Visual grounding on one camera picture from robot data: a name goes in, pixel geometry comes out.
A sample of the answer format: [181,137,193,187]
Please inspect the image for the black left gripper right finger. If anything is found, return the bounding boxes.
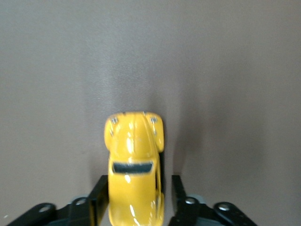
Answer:
[168,175,257,226]

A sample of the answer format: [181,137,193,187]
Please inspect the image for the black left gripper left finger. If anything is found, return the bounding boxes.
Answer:
[4,175,110,226]

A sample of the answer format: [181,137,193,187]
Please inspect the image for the yellow beetle toy car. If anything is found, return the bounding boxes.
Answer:
[104,111,165,226]

